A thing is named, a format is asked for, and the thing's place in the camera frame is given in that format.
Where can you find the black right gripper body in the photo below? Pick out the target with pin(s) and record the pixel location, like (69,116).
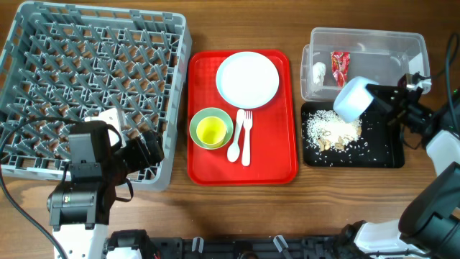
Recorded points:
(412,113)

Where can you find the yellow plastic cup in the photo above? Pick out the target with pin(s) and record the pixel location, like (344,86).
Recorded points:
(211,131)

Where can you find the white plastic spoon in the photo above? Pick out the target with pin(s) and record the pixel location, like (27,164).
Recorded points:
(234,149)

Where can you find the red plastic tray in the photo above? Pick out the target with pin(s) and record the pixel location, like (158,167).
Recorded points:
(273,143)

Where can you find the light blue plate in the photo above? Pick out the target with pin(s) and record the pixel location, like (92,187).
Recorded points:
(247,80)

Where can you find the black waste tray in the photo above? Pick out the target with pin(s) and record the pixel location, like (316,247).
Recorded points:
(378,146)

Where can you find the white plastic fork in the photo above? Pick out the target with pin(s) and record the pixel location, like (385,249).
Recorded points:
(248,122)

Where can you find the light blue bowl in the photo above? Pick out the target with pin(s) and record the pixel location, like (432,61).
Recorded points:
(353,99)

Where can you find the clear plastic bin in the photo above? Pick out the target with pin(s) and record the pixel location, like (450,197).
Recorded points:
(382,56)

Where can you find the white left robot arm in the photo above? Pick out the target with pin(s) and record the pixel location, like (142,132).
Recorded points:
(80,208)

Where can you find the grey plastic dishwasher rack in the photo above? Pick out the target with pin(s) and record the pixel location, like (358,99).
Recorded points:
(63,61)

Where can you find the white tissue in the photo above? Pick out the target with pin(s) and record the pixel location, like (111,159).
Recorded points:
(318,73)

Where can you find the rice and nut scraps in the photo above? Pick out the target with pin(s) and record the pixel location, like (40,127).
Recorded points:
(327,131)

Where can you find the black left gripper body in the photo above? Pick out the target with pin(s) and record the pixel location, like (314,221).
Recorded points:
(133,157)

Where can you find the light green bowl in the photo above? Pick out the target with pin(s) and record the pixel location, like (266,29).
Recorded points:
(211,112)

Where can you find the red snack wrapper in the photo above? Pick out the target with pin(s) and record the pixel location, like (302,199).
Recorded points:
(340,66)

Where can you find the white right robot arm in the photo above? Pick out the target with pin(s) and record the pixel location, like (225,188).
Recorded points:
(427,227)

